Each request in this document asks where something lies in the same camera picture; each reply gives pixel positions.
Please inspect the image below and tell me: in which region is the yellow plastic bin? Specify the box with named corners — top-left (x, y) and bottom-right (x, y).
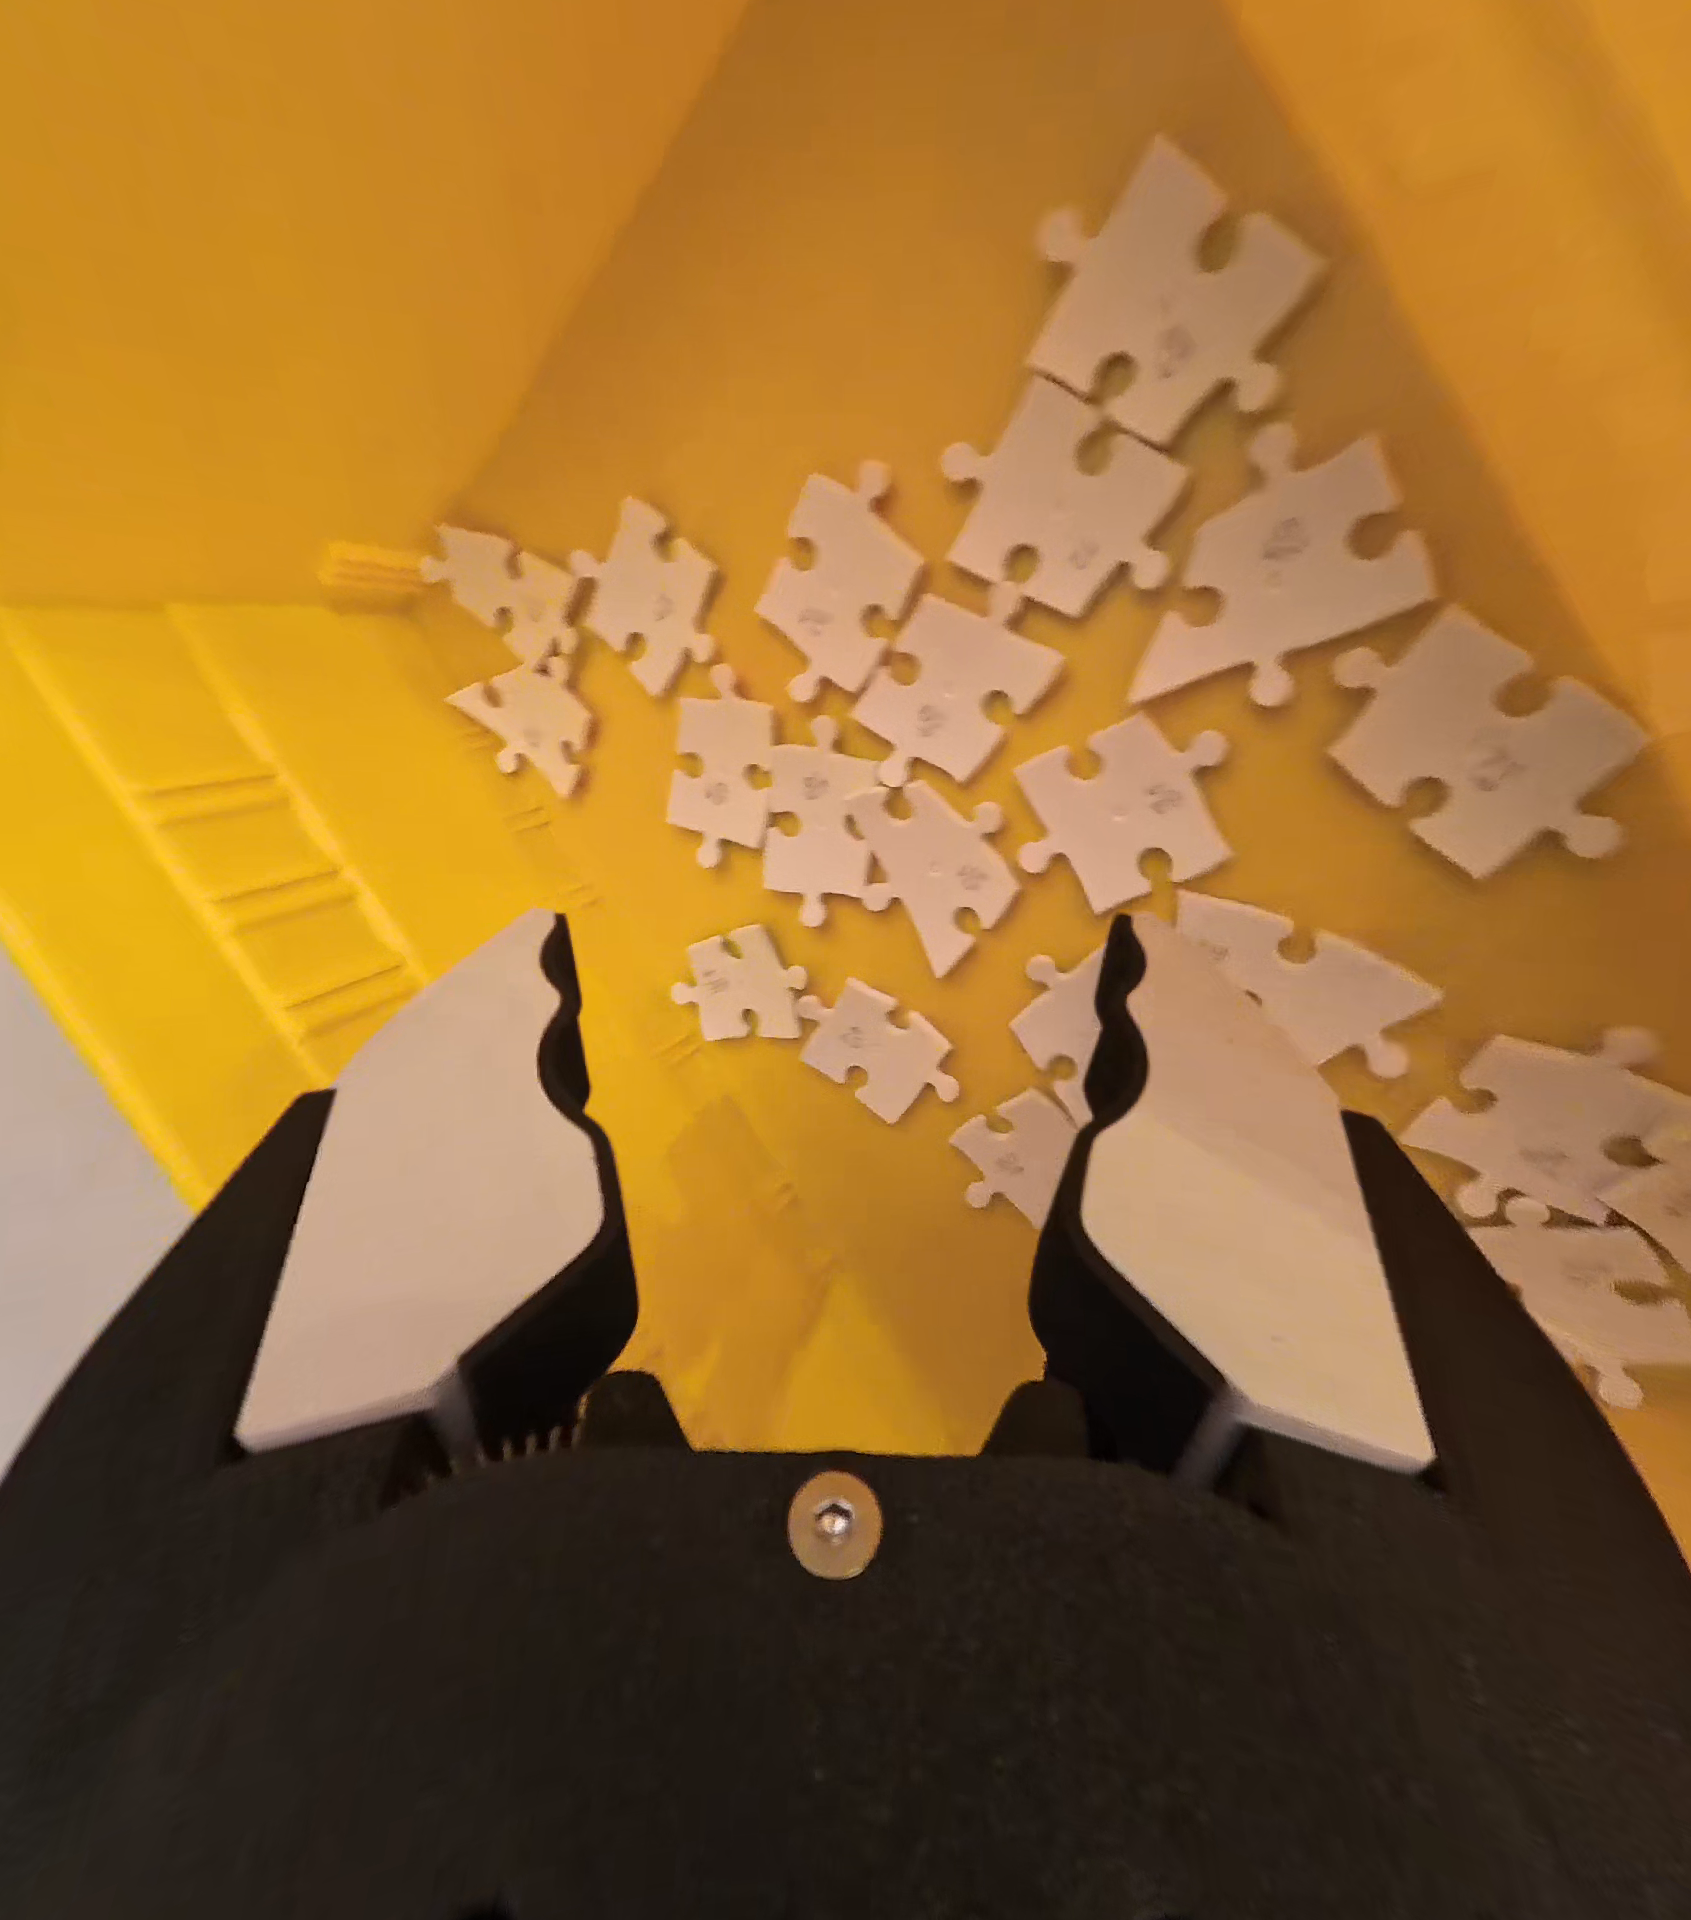
top-left (0, 0), bottom-right (1691, 1788)

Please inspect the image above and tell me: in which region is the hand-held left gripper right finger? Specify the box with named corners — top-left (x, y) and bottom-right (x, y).
top-left (1029, 913), bottom-right (1435, 1485)

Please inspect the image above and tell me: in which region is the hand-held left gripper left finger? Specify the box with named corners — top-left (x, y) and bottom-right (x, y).
top-left (233, 907), bottom-right (639, 1460)

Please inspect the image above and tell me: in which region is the heap of white puzzle pieces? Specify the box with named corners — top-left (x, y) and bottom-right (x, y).
top-left (421, 134), bottom-right (1691, 1412)

